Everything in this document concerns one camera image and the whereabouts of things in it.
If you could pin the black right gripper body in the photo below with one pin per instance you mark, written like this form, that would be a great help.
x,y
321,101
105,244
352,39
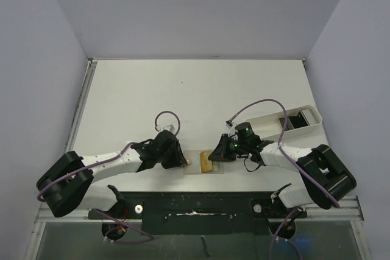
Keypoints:
x,y
225,148

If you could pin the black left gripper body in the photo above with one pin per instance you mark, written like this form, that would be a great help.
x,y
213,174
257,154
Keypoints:
x,y
170,158

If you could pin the beige card holder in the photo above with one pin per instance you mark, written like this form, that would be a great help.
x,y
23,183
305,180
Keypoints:
x,y
199,164

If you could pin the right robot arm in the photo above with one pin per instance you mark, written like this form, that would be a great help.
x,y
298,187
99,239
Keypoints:
x,y
325,178

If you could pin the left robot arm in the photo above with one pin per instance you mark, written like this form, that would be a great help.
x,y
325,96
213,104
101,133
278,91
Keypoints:
x,y
70,183

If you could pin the black cards in tray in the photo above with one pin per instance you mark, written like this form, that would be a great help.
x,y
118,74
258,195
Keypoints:
x,y
294,122

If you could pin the white plastic tray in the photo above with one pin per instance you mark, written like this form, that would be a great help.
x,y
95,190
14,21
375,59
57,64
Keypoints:
x,y
269,127

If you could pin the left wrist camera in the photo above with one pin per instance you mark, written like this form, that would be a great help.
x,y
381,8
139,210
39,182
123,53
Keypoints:
x,y
169,128

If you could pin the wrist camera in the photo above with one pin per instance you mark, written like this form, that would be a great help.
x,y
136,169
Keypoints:
x,y
230,124
169,128

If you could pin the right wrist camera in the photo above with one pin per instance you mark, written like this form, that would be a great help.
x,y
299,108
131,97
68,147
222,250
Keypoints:
x,y
230,124

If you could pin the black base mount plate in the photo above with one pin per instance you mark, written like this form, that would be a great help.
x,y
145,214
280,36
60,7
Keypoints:
x,y
201,213

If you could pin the aluminium table frame rail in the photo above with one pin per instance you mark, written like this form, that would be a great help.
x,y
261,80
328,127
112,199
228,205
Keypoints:
x,y
83,96

